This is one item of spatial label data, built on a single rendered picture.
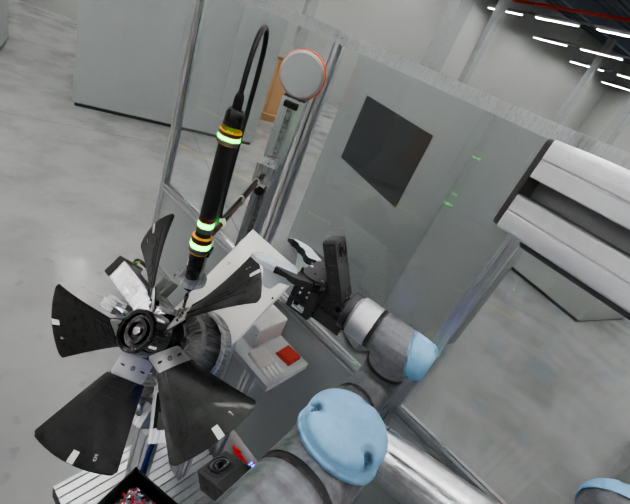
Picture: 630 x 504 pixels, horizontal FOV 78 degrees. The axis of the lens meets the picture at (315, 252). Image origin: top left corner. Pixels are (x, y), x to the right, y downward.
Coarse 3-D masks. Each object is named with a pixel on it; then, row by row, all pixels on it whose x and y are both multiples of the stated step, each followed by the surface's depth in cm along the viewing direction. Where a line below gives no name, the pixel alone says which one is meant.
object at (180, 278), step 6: (210, 246) 89; (210, 252) 89; (204, 264) 90; (180, 270) 90; (180, 276) 88; (204, 276) 91; (180, 282) 87; (186, 282) 87; (192, 282) 88; (198, 282) 89; (204, 282) 89; (186, 288) 87; (192, 288) 87; (198, 288) 88
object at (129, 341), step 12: (132, 312) 104; (144, 312) 103; (120, 324) 103; (132, 324) 103; (144, 324) 102; (156, 324) 101; (168, 324) 106; (180, 324) 111; (120, 336) 102; (132, 336) 102; (144, 336) 100; (156, 336) 100; (168, 336) 105; (180, 336) 109; (120, 348) 100; (132, 348) 99; (144, 348) 99; (168, 348) 108
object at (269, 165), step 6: (264, 156) 142; (270, 156) 143; (258, 162) 135; (264, 162) 137; (270, 162) 139; (276, 162) 142; (258, 168) 136; (264, 168) 135; (270, 168) 135; (276, 168) 136; (258, 174) 137; (270, 174) 136; (276, 174) 142; (264, 180) 137; (270, 180) 137; (270, 186) 139
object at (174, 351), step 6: (174, 348) 106; (180, 348) 107; (156, 354) 102; (162, 354) 103; (168, 354) 104; (174, 354) 105; (150, 360) 100; (156, 360) 101; (162, 360) 102; (174, 360) 103; (180, 360) 104; (186, 360) 104; (156, 366) 99; (162, 366) 100; (168, 366) 101
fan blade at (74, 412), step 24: (96, 384) 100; (120, 384) 103; (72, 408) 99; (96, 408) 100; (120, 408) 102; (48, 432) 97; (72, 432) 98; (96, 432) 99; (120, 432) 102; (120, 456) 101
